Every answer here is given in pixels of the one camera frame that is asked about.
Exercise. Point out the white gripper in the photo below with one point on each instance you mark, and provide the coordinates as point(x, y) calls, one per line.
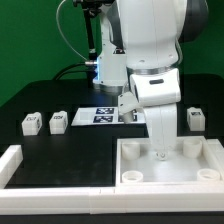
point(158, 96)

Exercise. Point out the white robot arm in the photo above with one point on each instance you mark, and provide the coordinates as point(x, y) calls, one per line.
point(149, 34)

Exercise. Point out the white square tabletop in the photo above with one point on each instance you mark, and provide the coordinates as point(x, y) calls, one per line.
point(193, 160)

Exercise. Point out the white fiducial marker sheet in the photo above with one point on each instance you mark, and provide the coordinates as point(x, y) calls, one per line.
point(97, 116)

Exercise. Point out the white U-shaped obstacle fence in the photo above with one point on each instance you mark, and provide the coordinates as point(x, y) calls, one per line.
point(98, 200)

